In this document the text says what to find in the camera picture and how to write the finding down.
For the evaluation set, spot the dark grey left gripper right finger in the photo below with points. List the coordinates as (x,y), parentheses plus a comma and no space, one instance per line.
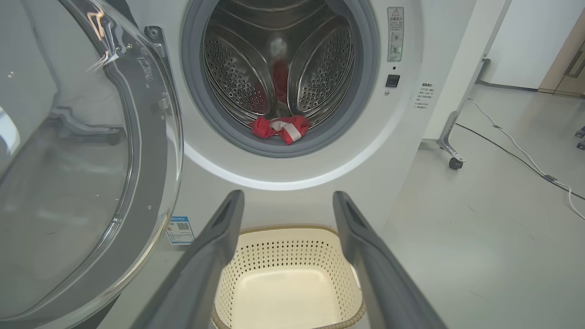
(388,292)

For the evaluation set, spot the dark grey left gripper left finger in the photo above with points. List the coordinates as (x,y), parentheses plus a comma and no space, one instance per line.
(196,278)

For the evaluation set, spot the brown wooden door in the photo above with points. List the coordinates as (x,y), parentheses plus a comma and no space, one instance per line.
(560,68)

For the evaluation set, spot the red and white jersey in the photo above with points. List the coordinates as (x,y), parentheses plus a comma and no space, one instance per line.
(263,129)

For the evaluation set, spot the metal washing machine door hinge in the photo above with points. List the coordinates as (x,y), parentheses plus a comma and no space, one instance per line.
(155,39)

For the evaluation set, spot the white front-load washing machine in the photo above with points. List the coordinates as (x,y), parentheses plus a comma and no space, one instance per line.
(292,173)

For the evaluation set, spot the grey warning sticker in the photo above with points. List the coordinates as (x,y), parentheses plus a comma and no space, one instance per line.
(395,32)

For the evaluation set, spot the white partition panel on casters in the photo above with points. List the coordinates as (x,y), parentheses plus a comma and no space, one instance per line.
(457,68)

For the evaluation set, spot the blue energy label sticker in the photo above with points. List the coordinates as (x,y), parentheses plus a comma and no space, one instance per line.
(179,230)

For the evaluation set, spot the washing machine glass door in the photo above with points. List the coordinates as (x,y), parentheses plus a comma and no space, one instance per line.
(82,183)

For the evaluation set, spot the cream perforated laundry basket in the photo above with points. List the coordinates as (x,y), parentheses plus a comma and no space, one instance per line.
(283,288)

